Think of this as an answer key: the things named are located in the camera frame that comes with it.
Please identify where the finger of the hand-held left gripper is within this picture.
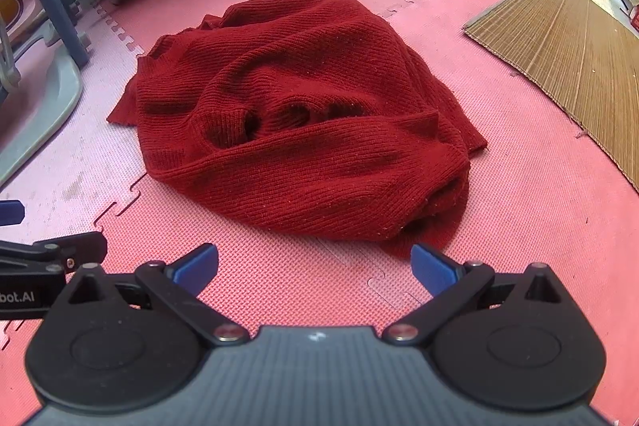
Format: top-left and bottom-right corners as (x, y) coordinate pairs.
(0, 231), (108, 275)
(0, 200), (26, 225)

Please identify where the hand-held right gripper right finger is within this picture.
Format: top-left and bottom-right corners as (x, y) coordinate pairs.
(382, 243), (575, 348)

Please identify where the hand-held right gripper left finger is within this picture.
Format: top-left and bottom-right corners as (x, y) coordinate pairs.
(67, 243), (250, 348)

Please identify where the red knit sweater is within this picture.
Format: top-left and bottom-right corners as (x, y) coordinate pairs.
(106, 0), (487, 260)

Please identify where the pink foam floor mat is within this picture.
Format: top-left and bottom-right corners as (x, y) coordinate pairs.
(0, 0), (165, 352)

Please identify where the grey blue toddler swing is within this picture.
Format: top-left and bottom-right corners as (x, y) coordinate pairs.
(0, 0), (93, 187)

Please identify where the red foam floor mat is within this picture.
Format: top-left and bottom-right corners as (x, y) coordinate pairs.
(0, 0), (639, 426)

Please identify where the pink toy rocker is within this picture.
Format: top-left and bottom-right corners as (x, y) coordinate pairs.
(0, 0), (53, 40)

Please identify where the bamboo mat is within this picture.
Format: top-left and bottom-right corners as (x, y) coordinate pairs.
(463, 0), (639, 194)

